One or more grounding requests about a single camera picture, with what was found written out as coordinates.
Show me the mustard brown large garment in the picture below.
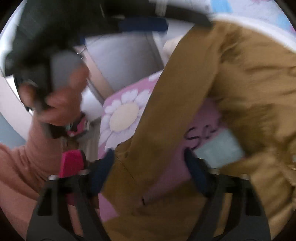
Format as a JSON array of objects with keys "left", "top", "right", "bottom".
[{"left": 99, "top": 21, "right": 295, "bottom": 240}]

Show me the person's left hand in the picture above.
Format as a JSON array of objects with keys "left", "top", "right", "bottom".
[{"left": 18, "top": 64, "right": 90, "bottom": 127}]

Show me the grey door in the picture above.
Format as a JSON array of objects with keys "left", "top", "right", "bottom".
[{"left": 74, "top": 33, "right": 164, "bottom": 104}]

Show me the pink floral bed sheet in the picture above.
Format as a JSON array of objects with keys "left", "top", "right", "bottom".
[{"left": 98, "top": 72, "right": 244, "bottom": 223}]

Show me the pink wrist strap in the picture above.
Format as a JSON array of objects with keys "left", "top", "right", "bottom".
[{"left": 66, "top": 112, "right": 91, "bottom": 140}]

